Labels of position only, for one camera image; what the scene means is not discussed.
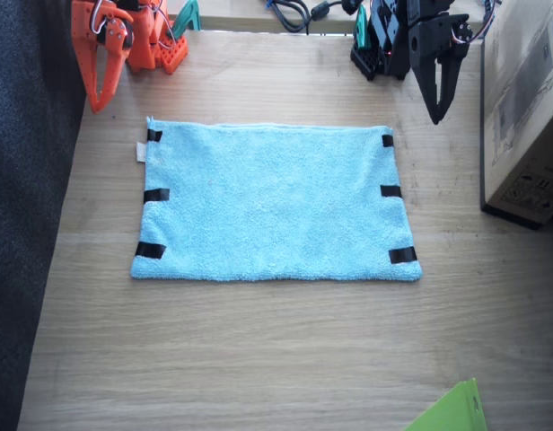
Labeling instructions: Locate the black looped power cable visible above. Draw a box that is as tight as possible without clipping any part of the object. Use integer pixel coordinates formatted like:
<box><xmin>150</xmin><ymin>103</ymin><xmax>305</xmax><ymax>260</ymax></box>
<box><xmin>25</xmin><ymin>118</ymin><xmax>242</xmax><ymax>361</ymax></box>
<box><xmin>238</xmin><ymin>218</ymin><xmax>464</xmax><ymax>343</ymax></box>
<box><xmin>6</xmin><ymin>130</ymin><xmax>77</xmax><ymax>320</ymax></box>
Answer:
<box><xmin>261</xmin><ymin>0</ymin><xmax>313</xmax><ymax>35</ymax></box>

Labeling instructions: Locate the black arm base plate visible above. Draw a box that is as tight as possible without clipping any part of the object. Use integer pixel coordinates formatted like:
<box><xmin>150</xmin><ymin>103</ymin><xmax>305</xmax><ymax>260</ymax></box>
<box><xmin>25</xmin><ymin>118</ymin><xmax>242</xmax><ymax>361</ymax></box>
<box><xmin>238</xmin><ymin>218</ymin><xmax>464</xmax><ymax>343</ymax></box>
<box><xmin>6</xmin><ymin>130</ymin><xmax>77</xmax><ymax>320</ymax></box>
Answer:
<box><xmin>349</xmin><ymin>42</ymin><xmax>390</xmax><ymax>83</ymax></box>

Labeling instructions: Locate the light blue towel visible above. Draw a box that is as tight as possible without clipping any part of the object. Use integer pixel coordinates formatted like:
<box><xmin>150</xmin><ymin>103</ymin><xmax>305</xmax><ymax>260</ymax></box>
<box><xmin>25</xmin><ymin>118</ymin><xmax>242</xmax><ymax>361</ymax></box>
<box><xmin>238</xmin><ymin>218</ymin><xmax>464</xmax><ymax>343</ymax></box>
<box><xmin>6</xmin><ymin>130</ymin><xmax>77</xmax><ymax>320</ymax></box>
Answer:
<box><xmin>129</xmin><ymin>116</ymin><xmax>424</xmax><ymax>285</ymax></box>

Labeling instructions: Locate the black cable with ferrite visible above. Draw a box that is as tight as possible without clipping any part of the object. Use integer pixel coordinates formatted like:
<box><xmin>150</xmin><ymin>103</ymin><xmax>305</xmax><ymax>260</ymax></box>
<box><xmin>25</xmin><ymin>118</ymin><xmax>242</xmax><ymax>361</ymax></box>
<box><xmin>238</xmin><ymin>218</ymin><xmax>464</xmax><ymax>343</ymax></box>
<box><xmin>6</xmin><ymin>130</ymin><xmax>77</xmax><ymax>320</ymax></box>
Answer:
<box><xmin>308</xmin><ymin>0</ymin><xmax>370</xmax><ymax>22</ymax></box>

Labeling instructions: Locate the green table clamp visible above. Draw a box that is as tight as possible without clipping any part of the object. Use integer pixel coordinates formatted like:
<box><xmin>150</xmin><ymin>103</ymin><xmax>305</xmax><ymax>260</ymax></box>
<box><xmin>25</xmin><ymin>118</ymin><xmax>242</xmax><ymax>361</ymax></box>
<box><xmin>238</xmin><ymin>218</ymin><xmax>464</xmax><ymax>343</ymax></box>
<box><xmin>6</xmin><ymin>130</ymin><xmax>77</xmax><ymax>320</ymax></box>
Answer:
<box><xmin>170</xmin><ymin>0</ymin><xmax>202</xmax><ymax>38</ymax></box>
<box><xmin>354</xmin><ymin>4</ymin><xmax>373</xmax><ymax>50</ymax></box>

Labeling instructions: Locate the green plastic sheet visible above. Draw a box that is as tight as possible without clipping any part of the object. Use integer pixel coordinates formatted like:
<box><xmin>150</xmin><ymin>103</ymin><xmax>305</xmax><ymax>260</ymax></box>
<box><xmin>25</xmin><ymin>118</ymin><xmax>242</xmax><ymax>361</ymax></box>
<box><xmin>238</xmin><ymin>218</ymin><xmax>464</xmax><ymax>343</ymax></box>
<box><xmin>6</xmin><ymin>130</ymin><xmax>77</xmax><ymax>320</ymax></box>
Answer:
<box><xmin>401</xmin><ymin>377</ymin><xmax>488</xmax><ymax>431</ymax></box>

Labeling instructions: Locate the brown cardboard box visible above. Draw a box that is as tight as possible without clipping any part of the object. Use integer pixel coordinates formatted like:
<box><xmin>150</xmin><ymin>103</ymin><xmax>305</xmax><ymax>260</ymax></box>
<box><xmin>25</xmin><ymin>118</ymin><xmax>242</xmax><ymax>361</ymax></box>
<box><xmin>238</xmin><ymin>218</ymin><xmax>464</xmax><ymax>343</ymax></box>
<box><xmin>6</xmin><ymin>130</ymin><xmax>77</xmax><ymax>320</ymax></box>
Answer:
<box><xmin>479</xmin><ymin>0</ymin><xmax>553</xmax><ymax>231</ymax></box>

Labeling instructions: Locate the orange arm base plate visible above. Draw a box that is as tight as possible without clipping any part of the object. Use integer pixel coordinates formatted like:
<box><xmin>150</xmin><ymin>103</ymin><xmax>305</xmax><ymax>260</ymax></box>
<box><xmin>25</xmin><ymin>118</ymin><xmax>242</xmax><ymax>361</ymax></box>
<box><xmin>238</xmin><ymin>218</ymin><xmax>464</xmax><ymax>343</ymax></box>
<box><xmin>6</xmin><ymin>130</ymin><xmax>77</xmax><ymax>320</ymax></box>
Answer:
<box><xmin>155</xmin><ymin>34</ymin><xmax>190</xmax><ymax>75</ymax></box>

